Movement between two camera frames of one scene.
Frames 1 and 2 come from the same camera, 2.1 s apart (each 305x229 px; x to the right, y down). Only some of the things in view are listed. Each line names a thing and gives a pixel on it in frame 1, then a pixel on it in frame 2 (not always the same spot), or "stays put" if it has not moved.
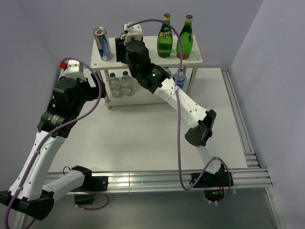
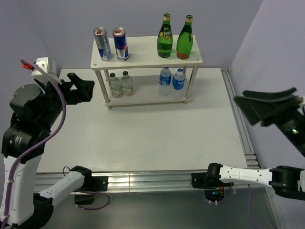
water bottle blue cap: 181,80 stays put
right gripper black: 120,49 -> 263,105
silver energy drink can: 101,36 stays put
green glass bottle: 165,42 stays put
